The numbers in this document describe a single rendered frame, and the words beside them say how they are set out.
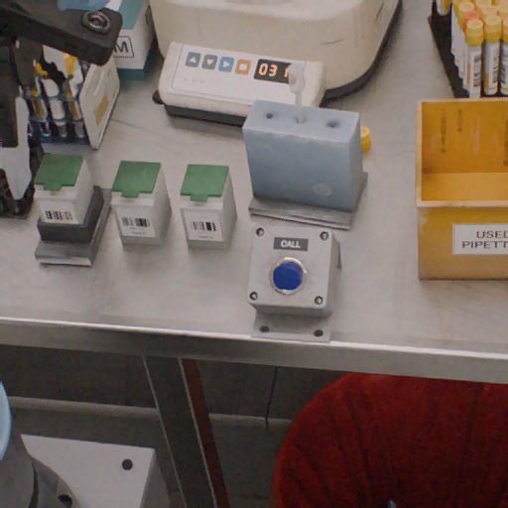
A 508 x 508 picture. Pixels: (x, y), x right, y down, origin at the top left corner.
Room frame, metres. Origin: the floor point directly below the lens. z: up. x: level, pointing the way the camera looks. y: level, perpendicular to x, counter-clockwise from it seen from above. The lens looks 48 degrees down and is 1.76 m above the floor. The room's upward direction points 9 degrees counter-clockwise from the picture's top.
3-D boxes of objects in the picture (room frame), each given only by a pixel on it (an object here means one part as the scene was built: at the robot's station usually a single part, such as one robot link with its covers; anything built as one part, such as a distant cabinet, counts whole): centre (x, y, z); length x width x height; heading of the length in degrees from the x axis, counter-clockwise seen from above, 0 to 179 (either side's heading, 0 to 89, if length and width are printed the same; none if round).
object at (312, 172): (0.86, -0.06, 0.92); 0.10 x 0.07 x 0.10; 65
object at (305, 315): (0.75, -0.04, 0.92); 0.13 x 0.07 x 0.08; 163
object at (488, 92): (0.93, -0.26, 0.94); 0.02 x 0.02 x 0.11
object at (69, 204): (0.86, 0.17, 0.92); 0.05 x 0.04 x 0.06; 164
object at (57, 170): (0.86, 0.17, 0.95); 0.05 x 0.04 x 0.01; 164
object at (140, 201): (0.85, 0.10, 0.91); 0.05 x 0.04 x 0.07; 163
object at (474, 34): (0.93, -0.24, 0.93); 0.02 x 0.02 x 0.11
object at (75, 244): (0.86, 0.17, 0.89); 0.09 x 0.05 x 0.04; 164
